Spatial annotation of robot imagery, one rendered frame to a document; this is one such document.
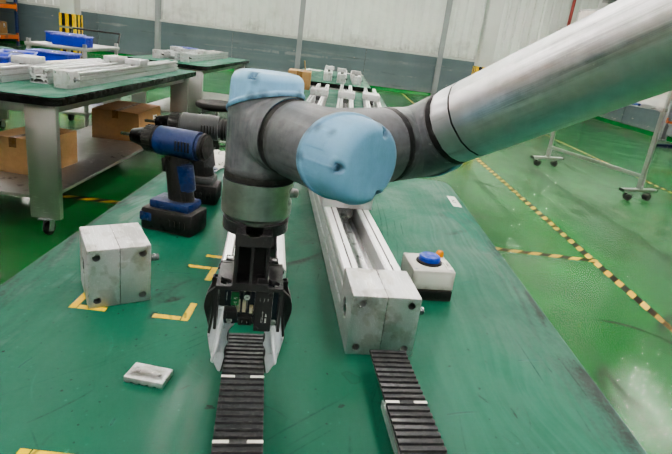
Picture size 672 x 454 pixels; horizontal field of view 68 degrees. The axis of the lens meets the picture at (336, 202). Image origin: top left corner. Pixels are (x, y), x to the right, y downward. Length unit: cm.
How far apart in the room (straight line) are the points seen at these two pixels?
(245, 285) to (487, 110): 29
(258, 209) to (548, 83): 29
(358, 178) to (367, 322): 36
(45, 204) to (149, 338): 240
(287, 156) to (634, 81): 27
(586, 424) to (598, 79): 49
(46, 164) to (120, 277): 224
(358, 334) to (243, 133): 37
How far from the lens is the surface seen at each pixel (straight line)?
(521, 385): 79
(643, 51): 40
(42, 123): 300
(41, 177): 308
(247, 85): 49
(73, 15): 1182
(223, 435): 57
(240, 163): 51
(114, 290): 84
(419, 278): 92
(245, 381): 63
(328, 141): 40
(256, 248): 54
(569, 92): 42
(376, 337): 75
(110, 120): 453
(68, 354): 76
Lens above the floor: 120
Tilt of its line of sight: 18 degrees down
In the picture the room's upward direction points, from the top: 7 degrees clockwise
